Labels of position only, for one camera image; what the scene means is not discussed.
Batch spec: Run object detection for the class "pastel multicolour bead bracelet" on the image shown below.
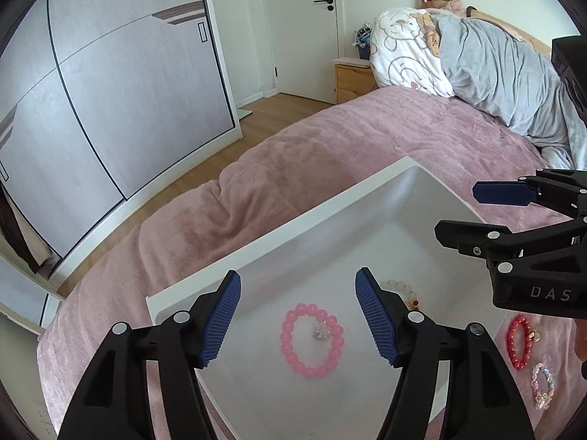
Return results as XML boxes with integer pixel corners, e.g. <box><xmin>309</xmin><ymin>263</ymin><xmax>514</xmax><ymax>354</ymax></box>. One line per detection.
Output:
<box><xmin>531</xmin><ymin>362</ymin><xmax>557</xmax><ymax>410</ymax></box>

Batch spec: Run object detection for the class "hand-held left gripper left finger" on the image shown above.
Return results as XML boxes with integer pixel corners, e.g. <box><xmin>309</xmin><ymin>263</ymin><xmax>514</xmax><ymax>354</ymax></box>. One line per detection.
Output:
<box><xmin>57</xmin><ymin>269</ymin><xmax>242</xmax><ymax>440</ymax></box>

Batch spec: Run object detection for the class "pink bead bracelet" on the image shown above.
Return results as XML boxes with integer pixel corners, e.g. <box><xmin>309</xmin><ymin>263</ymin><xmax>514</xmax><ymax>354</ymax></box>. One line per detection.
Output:
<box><xmin>280</xmin><ymin>303</ymin><xmax>345</xmax><ymax>379</ymax></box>

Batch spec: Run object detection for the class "grey sliding door wardrobe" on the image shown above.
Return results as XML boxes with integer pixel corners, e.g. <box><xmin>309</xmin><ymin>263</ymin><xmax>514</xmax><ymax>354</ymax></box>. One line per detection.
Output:
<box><xmin>0</xmin><ymin>0</ymin><xmax>243</xmax><ymax>267</ymax></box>

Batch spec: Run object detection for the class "wooden nightstand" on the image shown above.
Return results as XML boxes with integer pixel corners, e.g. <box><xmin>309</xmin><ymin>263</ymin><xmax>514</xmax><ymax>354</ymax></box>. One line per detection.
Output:
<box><xmin>332</xmin><ymin>56</ymin><xmax>379</xmax><ymax>105</ymax></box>

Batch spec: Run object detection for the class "grey duvet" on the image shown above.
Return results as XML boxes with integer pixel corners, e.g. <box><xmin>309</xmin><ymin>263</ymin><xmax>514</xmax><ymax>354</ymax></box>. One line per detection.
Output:
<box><xmin>430</xmin><ymin>9</ymin><xmax>587</xmax><ymax>170</ymax></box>

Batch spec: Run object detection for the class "white rectangular tray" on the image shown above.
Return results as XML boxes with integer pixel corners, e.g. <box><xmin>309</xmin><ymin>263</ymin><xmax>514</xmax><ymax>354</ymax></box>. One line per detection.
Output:
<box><xmin>146</xmin><ymin>156</ymin><xmax>505</xmax><ymax>440</ymax></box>

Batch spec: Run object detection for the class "pink bed blanket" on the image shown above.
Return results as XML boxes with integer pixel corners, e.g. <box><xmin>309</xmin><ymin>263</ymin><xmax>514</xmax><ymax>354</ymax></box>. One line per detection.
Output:
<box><xmin>37</xmin><ymin>86</ymin><xmax>587</xmax><ymax>440</ymax></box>

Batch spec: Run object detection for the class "white door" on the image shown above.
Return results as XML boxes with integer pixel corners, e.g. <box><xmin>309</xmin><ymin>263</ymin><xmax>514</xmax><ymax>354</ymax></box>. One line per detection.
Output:
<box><xmin>260</xmin><ymin>0</ymin><xmax>341</xmax><ymax>104</ymax></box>

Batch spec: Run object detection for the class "wooden headboard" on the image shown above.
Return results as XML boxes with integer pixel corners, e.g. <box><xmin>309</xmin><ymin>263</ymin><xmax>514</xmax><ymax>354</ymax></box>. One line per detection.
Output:
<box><xmin>468</xmin><ymin>7</ymin><xmax>554</xmax><ymax>58</ymax></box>

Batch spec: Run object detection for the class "blue plush toy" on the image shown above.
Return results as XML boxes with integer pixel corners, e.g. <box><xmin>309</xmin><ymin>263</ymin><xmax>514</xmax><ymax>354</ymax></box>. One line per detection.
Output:
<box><xmin>353</xmin><ymin>23</ymin><xmax>375</xmax><ymax>49</ymax></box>

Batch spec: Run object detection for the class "white bear print blanket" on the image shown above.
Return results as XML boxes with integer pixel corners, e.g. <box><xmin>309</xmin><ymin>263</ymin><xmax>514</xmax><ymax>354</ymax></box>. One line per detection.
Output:
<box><xmin>369</xmin><ymin>7</ymin><xmax>456</xmax><ymax>98</ymax></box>

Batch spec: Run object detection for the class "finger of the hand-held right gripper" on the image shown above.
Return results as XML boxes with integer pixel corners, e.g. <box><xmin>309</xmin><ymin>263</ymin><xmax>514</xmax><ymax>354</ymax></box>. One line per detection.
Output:
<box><xmin>435</xmin><ymin>217</ymin><xmax>587</xmax><ymax>263</ymax></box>
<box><xmin>472</xmin><ymin>169</ymin><xmax>587</xmax><ymax>215</ymax></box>

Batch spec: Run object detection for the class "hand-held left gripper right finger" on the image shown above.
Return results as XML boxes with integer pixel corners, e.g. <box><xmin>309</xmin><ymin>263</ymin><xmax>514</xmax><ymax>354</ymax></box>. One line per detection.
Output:
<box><xmin>354</xmin><ymin>267</ymin><xmax>537</xmax><ymax>440</ymax></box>

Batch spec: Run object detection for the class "red bead bracelet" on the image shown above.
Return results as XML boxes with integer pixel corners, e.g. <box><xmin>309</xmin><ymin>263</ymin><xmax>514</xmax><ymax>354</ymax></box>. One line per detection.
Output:
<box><xmin>506</xmin><ymin>315</ymin><xmax>536</xmax><ymax>370</ymax></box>

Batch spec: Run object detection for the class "white furniture panel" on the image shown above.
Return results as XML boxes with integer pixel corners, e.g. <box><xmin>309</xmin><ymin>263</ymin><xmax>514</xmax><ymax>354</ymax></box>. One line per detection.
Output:
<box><xmin>0</xmin><ymin>257</ymin><xmax>66</xmax><ymax>336</ymax></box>

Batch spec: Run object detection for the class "white translucent bead bracelet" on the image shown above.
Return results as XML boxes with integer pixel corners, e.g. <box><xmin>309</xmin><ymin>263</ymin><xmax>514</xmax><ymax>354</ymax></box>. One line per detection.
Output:
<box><xmin>382</xmin><ymin>278</ymin><xmax>421</xmax><ymax>311</ymax></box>

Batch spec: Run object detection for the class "dark brown curtain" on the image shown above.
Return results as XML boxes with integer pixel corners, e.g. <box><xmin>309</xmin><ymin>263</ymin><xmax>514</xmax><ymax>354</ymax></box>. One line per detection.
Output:
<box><xmin>0</xmin><ymin>182</ymin><xmax>52</xmax><ymax>269</ymax></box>

